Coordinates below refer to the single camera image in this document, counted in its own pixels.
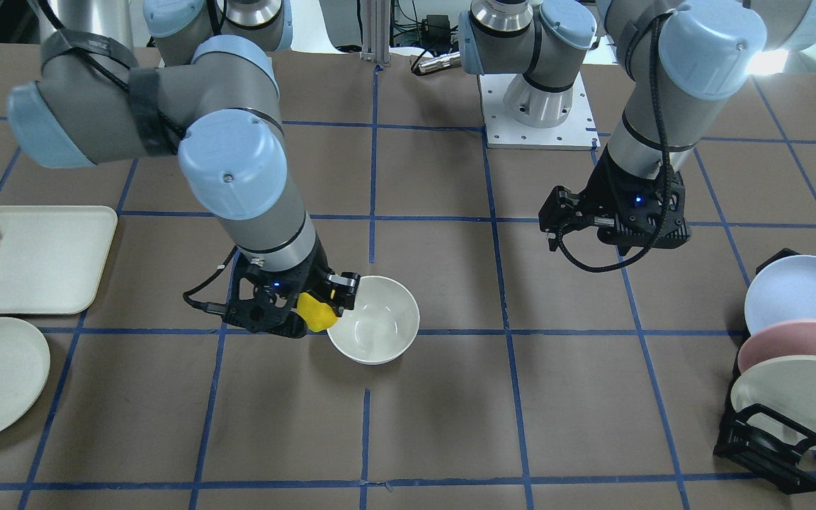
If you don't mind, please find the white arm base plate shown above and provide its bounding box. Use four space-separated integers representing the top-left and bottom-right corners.
478 74 601 149

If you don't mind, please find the silver cylindrical tool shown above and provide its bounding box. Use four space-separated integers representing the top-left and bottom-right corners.
411 51 462 77

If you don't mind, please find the white ceramic bowl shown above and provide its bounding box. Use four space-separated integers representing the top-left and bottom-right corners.
327 276 420 365

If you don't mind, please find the light blue plate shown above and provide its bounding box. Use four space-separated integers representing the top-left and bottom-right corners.
744 254 816 334

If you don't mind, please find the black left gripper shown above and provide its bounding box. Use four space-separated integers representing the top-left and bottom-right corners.
538 152 692 253

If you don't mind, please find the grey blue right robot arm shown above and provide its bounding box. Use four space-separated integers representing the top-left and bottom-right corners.
7 1 361 338

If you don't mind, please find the black dish rack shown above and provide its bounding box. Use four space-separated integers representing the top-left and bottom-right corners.
713 248 816 495

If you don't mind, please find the yellow lemon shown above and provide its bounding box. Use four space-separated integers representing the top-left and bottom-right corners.
295 293 339 332

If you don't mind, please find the aluminium frame post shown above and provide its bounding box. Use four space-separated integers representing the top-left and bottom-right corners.
359 0 392 67

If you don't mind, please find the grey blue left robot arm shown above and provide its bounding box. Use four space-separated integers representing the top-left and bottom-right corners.
458 1 816 255

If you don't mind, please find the pink plate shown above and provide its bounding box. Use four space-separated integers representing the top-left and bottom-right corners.
736 319 816 372

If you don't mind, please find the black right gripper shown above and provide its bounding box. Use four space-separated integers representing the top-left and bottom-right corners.
222 241 361 339

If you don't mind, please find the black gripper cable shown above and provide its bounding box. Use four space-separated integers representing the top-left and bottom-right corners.
557 14 678 273

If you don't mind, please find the white rectangular tray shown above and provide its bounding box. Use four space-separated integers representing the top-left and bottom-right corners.
0 205 118 315

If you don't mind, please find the cream plate in rack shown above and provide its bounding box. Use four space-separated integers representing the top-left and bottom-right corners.
730 356 816 433

